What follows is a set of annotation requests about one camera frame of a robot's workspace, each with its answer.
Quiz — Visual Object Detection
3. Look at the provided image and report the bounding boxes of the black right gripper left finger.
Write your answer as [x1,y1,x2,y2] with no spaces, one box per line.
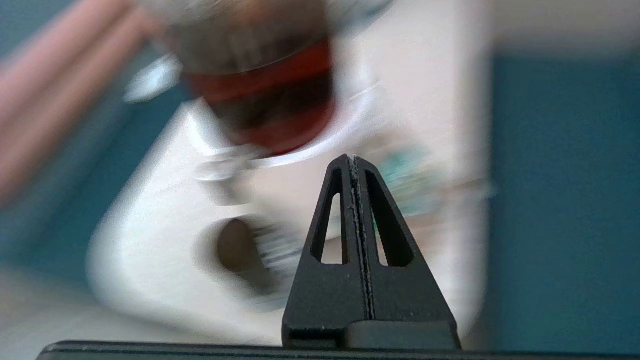
[282,154,374,349]

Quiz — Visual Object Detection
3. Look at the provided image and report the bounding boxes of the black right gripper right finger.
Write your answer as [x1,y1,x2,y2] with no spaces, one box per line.
[354,156,460,350]

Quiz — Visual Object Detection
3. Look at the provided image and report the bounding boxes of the large white tea dispenser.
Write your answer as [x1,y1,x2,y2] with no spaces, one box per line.
[87,0,493,347]

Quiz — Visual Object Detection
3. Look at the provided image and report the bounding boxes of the white napkin pack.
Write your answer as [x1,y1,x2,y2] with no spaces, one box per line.
[124,54,182,104]

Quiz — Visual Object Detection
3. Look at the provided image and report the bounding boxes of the pink cylindrical bolster cushion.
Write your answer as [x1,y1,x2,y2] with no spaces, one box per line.
[0,0,153,207]

